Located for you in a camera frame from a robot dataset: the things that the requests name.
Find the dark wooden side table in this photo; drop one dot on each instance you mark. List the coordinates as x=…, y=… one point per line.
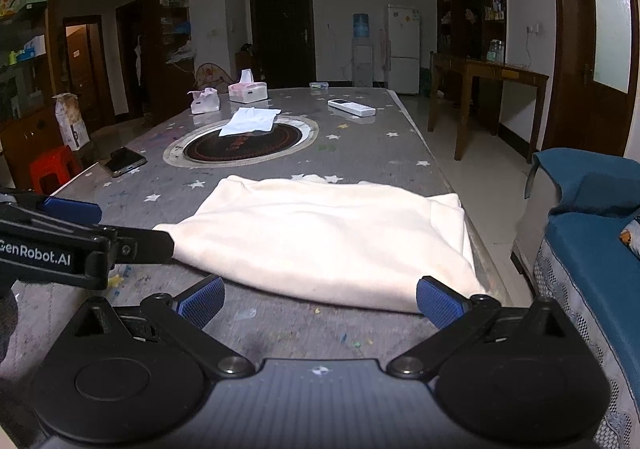
x=481, y=84

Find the pink wet wipes pack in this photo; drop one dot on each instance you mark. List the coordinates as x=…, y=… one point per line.
x=205, y=101

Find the blue covered sofa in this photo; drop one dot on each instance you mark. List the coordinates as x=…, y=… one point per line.
x=578, y=242

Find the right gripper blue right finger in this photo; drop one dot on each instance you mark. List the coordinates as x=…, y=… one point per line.
x=461, y=322

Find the dark wooden door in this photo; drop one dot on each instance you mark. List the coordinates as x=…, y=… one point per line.
x=283, y=41

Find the dark wall shelf unit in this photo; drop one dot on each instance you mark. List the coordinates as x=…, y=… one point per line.
x=473, y=29

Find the red plastic stool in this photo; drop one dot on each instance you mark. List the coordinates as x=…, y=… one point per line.
x=53, y=168

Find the water dispenser with bottle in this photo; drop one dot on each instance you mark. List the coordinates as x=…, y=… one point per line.
x=362, y=51

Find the round induction cooktop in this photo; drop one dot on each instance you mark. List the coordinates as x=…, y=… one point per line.
x=206, y=148

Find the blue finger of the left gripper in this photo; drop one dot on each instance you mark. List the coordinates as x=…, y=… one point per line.
x=138, y=246
x=72, y=211

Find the white remote control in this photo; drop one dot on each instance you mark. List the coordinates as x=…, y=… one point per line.
x=355, y=109

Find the white paper on cooktop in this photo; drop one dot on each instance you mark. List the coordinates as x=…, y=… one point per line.
x=250, y=120

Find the cream white garment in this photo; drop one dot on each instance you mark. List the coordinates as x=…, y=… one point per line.
x=360, y=245

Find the black smartphone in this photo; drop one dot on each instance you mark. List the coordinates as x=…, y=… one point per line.
x=121, y=161

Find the dark wooden display cabinet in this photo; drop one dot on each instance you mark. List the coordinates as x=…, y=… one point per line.
x=116, y=56

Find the white refrigerator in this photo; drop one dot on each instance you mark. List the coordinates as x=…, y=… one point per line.
x=403, y=49

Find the white paper bag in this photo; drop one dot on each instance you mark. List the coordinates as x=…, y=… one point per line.
x=72, y=126

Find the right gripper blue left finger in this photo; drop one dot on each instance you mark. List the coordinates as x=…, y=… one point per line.
x=180, y=320

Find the small clear plastic box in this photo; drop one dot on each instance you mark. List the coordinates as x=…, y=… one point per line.
x=319, y=86

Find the wooden door with glass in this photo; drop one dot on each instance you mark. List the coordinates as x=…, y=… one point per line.
x=595, y=77

